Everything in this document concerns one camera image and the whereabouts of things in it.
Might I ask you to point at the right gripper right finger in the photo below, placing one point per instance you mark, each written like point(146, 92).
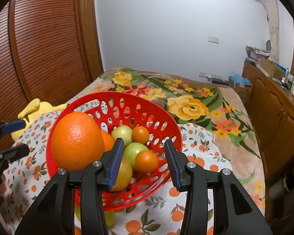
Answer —
point(234, 210)

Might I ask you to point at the orange-print white cloth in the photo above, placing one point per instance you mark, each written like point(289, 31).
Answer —
point(161, 213)

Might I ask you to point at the yellow plush toy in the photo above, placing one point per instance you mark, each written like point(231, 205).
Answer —
point(32, 112)

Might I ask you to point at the white wall switch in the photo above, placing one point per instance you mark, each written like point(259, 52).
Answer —
point(213, 39)

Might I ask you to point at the wooden sideboard cabinet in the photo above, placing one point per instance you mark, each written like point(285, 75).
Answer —
point(271, 112)

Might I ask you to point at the red plastic fruit basket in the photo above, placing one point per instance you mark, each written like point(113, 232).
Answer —
point(111, 109)

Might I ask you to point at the cardboard box on cabinet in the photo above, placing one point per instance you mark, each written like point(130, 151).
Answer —
point(272, 69)

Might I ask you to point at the large orange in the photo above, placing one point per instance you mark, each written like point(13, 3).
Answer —
point(76, 141)
point(108, 141)

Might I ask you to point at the beige curtain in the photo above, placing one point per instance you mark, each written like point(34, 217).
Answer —
point(273, 19)

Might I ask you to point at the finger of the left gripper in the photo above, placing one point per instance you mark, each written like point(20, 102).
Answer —
point(8, 128)
point(14, 153)

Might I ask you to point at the small distant tangerine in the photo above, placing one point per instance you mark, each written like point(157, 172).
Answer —
point(140, 135)

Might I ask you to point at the blue-topped cardboard box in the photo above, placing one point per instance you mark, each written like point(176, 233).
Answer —
point(242, 86)

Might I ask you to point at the small tangerine front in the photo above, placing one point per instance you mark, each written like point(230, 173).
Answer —
point(77, 231)

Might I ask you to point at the wooden louvered wardrobe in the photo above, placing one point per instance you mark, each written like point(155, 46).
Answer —
point(49, 49)

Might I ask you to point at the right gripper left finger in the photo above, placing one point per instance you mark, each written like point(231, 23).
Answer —
point(52, 212)

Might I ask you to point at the person's hand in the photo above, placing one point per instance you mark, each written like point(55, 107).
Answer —
point(2, 187)

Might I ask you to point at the large green apple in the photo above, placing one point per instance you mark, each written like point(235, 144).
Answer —
point(132, 150)

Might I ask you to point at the yellow lemon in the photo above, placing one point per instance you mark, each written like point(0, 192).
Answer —
point(109, 217)

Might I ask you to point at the greenish yellow citrus fruit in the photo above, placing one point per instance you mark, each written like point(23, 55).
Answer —
point(124, 175)

